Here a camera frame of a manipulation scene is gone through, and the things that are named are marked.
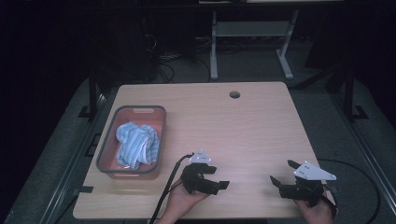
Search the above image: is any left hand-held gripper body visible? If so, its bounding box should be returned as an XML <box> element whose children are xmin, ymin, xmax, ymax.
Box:
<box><xmin>180</xmin><ymin>148</ymin><xmax>219</xmax><ymax>196</ymax></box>

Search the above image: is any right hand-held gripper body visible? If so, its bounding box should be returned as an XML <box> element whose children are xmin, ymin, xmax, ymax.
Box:
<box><xmin>278</xmin><ymin>160</ymin><xmax>337</xmax><ymax>207</ymax></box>

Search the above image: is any person's left hand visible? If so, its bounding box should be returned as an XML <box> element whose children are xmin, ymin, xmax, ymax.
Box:
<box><xmin>166</xmin><ymin>178</ymin><xmax>210</xmax><ymax>219</ymax></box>

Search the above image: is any person's right hand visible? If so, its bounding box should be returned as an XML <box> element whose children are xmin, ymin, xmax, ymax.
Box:
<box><xmin>293</xmin><ymin>189</ymin><xmax>336</xmax><ymax>224</ymax></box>

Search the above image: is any blue striped cloth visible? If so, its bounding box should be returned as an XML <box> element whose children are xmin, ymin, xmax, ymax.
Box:
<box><xmin>115</xmin><ymin>121</ymin><xmax>162</xmax><ymax>171</ymax></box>

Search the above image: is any pink plastic basket grey rim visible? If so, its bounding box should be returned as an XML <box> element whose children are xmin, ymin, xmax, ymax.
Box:
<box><xmin>95</xmin><ymin>105</ymin><xmax>168</xmax><ymax>181</ymax></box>

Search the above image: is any black metal stand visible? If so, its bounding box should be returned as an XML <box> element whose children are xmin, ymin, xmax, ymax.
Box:
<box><xmin>77</xmin><ymin>66</ymin><xmax>108</xmax><ymax>123</ymax></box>
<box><xmin>340</xmin><ymin>64</ymin><xmax>370</xmax><ymax>123</ymax></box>

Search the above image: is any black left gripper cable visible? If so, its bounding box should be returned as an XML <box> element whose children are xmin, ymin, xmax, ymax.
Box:
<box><xmin>148</xmin><ymin>151</ymin><xmax>196</xmax><ymax>224</ymax></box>

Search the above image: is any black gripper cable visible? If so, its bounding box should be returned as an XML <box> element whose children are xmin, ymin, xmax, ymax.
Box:
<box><xmin>317</xmin><ymin>158</ymin><xmax>382</xmax><ymax>224</ymax></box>
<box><xmin>148</xmin><ymin>151</ymin><xmax>196</xmax><ymax>224</ymax></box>

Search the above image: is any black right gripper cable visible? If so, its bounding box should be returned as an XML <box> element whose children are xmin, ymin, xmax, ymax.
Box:
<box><xmin>317</xmin><ymin>158</ymin><xmax>382</xmax><ymax>224</ymax></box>

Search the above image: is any aluminium floor rail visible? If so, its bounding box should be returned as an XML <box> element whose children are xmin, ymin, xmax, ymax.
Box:
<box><xmin>38</xmin><ymin>92</ymin><xmax>108</xmax><ymax>224</ymax></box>
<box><xmin>329</xmin><ymin>92</ymin><xmax>396</xmax><ymax>217</ymax></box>

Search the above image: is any tangle of black floor cables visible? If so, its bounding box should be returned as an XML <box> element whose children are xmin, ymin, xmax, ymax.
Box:
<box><xmin>151</xmin><ymin>50</ymin><xmax>213</xmax><ymax>84</ymax></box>

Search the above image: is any white metal stand frame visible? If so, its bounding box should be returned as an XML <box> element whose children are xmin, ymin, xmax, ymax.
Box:
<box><xmin>209</xmin><ymin>8</ymin><xmax>301</xmax><ymax>81</ymax></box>

